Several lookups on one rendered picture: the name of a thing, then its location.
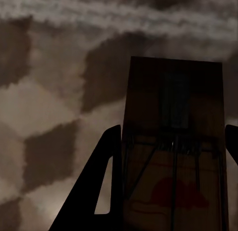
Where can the mousetrap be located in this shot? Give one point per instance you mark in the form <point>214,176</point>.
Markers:
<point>173,147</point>

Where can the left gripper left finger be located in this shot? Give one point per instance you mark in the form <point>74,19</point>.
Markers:
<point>77,213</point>

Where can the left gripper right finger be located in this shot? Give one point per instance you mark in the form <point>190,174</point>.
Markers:
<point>231,137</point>

